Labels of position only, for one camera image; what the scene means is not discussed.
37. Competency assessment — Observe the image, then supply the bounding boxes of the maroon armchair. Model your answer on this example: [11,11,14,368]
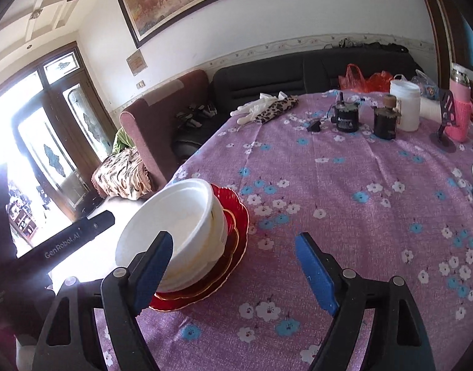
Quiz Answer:
[120,70,222,192]

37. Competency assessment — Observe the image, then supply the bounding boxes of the red plate with gold rim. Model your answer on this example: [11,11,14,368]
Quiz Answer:
[148,183,250,313]

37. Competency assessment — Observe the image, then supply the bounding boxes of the black cylindrical device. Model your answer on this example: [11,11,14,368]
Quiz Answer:
[334,93,359,132]

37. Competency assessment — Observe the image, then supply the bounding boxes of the dark jar with brown spool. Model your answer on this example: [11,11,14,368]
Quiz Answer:
[373,95,401,140]

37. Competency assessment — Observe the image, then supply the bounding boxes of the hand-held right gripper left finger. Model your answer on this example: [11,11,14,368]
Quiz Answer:
[32,231,174,371]

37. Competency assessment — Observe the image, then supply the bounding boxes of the dark striped cloth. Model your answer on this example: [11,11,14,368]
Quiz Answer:
[175,102,217,130]

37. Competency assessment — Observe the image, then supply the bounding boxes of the black sofa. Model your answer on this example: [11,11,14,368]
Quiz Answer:
[211,44,424,105]

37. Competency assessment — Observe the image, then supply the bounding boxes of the purple floral tablecloth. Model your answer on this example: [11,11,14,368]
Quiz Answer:
[93,89,473,371]

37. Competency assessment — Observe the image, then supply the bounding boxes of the black phone stand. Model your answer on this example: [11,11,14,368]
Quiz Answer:
[430,89,457,148]

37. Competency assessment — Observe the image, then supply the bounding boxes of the red plastic bag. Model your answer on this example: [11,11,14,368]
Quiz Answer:
[339,64,395,93]

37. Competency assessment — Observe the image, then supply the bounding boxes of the stool with patterned cover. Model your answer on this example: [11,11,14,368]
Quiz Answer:
[91,147,154,201]

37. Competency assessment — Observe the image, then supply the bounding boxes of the leopard print cloth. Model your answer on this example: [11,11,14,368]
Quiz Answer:
[256,96,300,124]

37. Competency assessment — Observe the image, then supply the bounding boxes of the clear printed plastic bag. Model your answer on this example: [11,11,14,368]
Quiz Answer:
[412,70,441,101]

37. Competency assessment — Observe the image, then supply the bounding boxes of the green cloth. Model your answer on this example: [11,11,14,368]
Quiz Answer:
[113,129,129,153]

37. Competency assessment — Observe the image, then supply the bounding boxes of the white gloves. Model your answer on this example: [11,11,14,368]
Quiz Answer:
[230,92,289,124]

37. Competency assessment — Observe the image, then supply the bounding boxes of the glass panel wooden door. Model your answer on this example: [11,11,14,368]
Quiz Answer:
[0,42,117,248]

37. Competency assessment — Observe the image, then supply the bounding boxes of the small wall plaque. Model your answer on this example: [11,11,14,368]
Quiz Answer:
[126,50,148,77]

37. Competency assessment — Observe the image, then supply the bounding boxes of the bottle with pink knit sleeve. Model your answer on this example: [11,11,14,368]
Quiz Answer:
[445,67,473,142]

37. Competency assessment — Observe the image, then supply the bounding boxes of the white plastic jar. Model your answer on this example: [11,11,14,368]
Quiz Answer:
[389,74,421,132]

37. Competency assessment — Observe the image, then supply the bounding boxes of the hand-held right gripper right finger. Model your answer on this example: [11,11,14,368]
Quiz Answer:
[294,232,437,371]

